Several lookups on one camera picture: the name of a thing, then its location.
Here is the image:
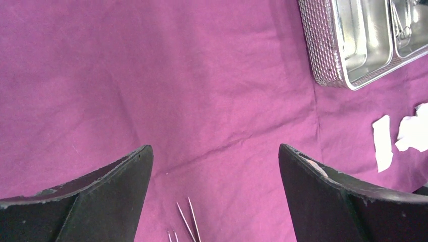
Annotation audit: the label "green suture packet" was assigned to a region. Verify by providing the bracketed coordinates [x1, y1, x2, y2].
[372, 115, 393, 173]

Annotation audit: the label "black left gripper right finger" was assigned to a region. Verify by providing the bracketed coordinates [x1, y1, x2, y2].
[279, 144, 427, 241]

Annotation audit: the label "maroon cloth wrap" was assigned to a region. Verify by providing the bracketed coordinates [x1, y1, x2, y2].
[1, 1, 427, 241]

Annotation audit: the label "steel forceps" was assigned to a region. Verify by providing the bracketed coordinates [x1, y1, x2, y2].
[176, 197, 202, 242]
[167, 230, 179, 242]

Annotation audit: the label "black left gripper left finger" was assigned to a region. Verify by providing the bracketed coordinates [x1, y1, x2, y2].
[1, 145, 154, 241]

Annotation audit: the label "white gauze packet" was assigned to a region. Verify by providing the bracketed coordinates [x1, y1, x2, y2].
[395, 103, 427, 152]

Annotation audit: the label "steel needle holder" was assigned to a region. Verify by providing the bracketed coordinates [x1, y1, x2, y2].
[391, 1, 412, 50]

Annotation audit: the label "steel two-compartment tray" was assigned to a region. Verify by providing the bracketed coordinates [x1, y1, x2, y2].
[298, 0, 427, 90]

